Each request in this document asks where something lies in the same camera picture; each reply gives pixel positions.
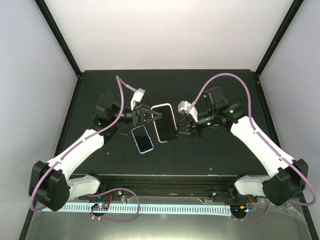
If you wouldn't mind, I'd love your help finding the phone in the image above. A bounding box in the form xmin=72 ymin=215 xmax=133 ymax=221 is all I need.
xmin=151 ymin=103 xmax=178 ymax=143
xmin=131 ymin=125 xmax=154 ymax=154

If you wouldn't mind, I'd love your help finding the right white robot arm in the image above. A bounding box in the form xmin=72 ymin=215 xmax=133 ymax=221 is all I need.
xmin=178 ymin=86 xmax=309 ymax=206

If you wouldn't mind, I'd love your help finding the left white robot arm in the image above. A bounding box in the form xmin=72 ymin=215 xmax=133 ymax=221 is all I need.
xmin=28 ymin=89 xmax=162 ymax=212

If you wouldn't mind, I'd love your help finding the phone in blue case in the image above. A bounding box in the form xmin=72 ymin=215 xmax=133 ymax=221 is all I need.
xmin=131 ymin=125 xmax=154 ymax=154

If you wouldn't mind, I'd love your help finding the left small circuit board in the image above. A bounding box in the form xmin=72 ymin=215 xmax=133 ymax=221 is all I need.
xmin=91 ymin=203 xmax=109 ymax=212

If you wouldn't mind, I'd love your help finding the small circuit board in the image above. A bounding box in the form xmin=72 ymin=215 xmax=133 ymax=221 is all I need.
xmin=235 ymin=205 xmax=256 ymax=213
xmin=91 ymin=203 xmax=109 ymax=212

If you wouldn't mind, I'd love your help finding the right small circuit board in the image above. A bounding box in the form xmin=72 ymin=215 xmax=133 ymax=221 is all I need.
xmin=235 ymin=205 xmax=256 ymax=213

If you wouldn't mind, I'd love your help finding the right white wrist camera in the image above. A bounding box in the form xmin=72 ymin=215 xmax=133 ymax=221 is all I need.
xmin=178 ymin=100 xmax=198 ymax=123

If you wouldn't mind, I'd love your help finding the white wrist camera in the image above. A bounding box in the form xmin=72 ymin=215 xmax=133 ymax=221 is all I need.
xmin=130 ymin=88 xmax=145 ymax=111
xmin=178 ymin=100 xmax=198 ymax=123

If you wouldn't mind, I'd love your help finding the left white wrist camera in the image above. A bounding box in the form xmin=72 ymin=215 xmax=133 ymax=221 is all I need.
xmin=130 ymin=88 xmax=145 ymax=111

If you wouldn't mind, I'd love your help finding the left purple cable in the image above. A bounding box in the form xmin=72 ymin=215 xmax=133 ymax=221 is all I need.
xmin=29 ymin=75 xmax=141 ymax=223

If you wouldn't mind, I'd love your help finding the purple cable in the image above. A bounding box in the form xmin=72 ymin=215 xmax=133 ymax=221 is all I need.
xmin=29 ymin=75 xmax=141 ymax=223
xmin=188 ymin=72 xmax=318 ymax=222

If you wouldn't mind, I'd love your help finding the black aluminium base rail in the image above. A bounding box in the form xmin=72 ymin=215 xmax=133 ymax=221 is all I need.
xmin=37 ymin=174 xmax=305 ymax=201

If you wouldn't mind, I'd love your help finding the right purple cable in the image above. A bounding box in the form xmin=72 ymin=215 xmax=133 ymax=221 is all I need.
xmin=188 ymin=72 xmax=318 ymax=222

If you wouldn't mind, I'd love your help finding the white slotted cable duct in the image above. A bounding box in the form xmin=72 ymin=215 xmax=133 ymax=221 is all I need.
xmin=58 ymin=202 xmax=231 ymax=217

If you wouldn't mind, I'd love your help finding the left black frame post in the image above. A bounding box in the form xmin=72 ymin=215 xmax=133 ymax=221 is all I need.
xmin=34 ymin=0 xmax=82 ymax=78

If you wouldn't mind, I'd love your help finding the black frame post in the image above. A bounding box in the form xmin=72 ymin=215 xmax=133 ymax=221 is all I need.
xmin=255 ymin=0 xmax=304 ymax=77
xmin=34 ymin=0 xmax=82 ymax=78

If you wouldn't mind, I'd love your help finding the right black frame post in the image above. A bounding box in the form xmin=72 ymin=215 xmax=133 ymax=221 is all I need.
xmin=255 ymin=0 xmax=304 ymax=77

